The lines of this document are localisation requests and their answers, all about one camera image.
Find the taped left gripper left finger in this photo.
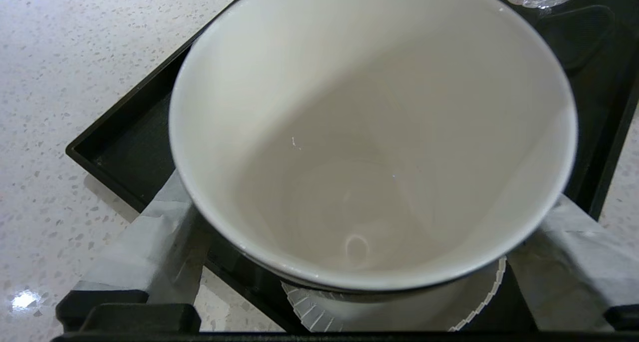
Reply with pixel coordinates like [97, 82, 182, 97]
[56, 170, 215, 333]

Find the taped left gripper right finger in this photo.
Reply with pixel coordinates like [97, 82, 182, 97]
[507, 195, 639, 332]

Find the black cup white inside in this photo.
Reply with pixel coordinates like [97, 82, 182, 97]
[168, 0, 579, 293]

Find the black rectangular serving tray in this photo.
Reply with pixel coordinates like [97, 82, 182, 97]
[65, 0, 639, 333]

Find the white round saucer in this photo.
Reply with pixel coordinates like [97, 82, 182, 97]
[281, 256, 508, 333]

